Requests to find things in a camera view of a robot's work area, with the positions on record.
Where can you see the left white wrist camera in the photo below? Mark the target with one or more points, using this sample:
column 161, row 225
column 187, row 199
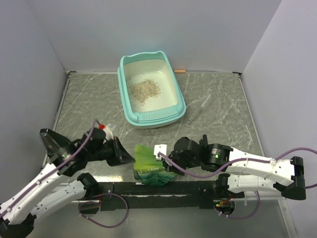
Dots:
column 108, row 129

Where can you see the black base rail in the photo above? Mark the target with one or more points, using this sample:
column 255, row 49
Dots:
column 177, row 194

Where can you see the black triangular stand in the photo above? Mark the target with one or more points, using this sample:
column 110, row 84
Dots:
column 53, row 141

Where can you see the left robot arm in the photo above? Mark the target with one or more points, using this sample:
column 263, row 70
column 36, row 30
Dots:
column 40, row 197

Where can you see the teal litter box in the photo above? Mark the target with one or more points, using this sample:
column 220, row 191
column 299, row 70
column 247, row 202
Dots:
column 165, row 109

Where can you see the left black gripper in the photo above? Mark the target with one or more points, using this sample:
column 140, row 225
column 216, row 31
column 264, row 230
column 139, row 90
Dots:
column 124, row 156

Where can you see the clear plastic scoop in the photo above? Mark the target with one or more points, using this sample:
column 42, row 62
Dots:
column 203, row 103

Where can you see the small orange block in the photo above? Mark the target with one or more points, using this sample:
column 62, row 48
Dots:
column 179, row 71

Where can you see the scattered litter granules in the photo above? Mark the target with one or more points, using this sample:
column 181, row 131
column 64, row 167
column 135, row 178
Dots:
column 142, row 91

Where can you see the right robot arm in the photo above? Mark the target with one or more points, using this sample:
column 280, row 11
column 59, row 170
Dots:
column 236, row 171

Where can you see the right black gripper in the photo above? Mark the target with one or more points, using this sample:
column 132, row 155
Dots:
column 172, row 168

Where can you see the green litter bag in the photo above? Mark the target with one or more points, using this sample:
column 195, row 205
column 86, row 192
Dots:
column 148, row 170

